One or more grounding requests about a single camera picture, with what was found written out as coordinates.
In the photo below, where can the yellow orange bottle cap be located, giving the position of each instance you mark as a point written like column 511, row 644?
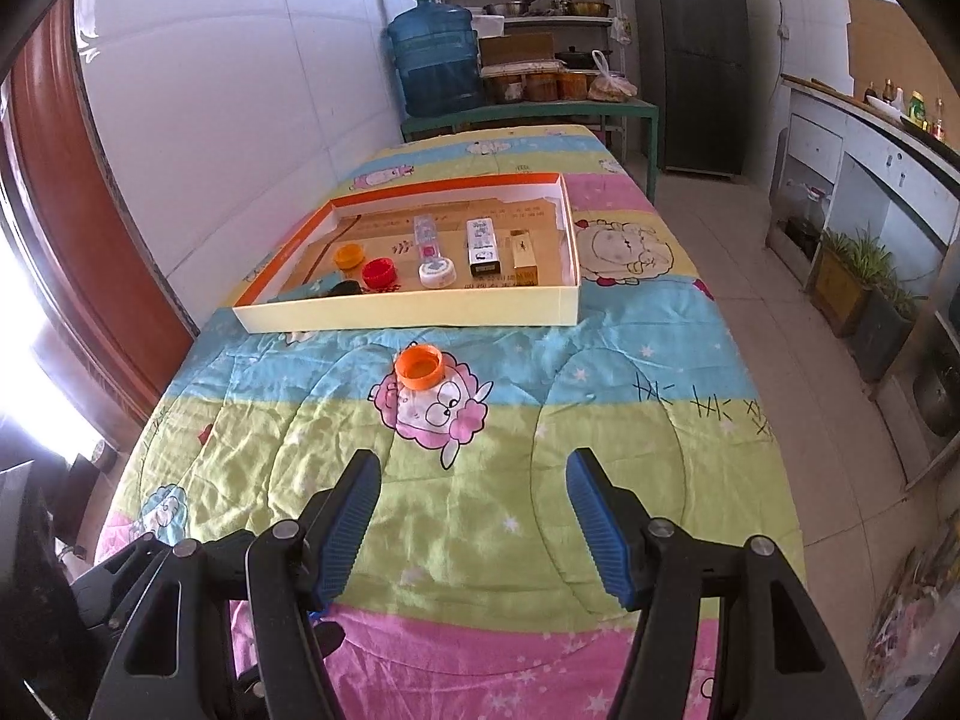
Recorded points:
column 350, row 256

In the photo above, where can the brown cardboard box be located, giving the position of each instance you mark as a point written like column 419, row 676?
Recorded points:
column 516, row 48

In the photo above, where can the orange shallow cardboard tray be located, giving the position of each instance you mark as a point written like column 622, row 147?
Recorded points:
column 382, row 221

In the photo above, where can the clear glitter rectangular case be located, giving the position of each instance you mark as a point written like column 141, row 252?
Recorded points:
column 425, row 233

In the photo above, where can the teal rectangular box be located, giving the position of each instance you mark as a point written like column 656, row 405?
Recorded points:
column 311, row 290

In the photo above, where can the red bottle cap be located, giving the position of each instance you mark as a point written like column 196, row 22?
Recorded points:
column 379, row 275

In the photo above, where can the blue water jug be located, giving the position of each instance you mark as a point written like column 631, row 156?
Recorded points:
column 435, row 54

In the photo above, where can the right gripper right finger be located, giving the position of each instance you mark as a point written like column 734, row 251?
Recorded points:
column 775, row 657

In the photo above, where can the potted green plant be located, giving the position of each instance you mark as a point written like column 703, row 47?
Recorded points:
column 847, row 269

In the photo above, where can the colourful cartoon quilt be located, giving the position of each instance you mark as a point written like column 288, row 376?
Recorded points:
column 474, row 595

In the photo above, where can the plastic bag of food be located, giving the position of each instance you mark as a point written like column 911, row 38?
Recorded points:
column 608, row 86

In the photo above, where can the black refrigerator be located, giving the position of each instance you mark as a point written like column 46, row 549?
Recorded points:
column 695, row 68

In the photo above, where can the white kitchen counter cabinet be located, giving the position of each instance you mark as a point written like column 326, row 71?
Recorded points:
column 843, row 168

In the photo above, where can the red wooden door frame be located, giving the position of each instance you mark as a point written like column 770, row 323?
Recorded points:
column 116, row 334

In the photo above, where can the green low table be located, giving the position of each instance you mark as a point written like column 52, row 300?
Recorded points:
column 631, row 109

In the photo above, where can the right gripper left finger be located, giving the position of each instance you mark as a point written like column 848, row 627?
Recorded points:
column 341, row 532

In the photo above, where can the white cartoon rectangular box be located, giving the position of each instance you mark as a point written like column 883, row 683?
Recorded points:
column 483, row 254

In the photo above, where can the brown cardboard wall panel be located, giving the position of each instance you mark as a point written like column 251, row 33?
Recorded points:
column 883, row 44

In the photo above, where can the white QR code lid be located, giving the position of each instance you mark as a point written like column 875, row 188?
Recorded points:
column 437, row 273

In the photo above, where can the black bottle cap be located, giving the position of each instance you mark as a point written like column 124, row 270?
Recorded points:
column 345, row 288

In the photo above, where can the gold rectangular box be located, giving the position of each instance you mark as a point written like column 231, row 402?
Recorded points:
column 524, row 263

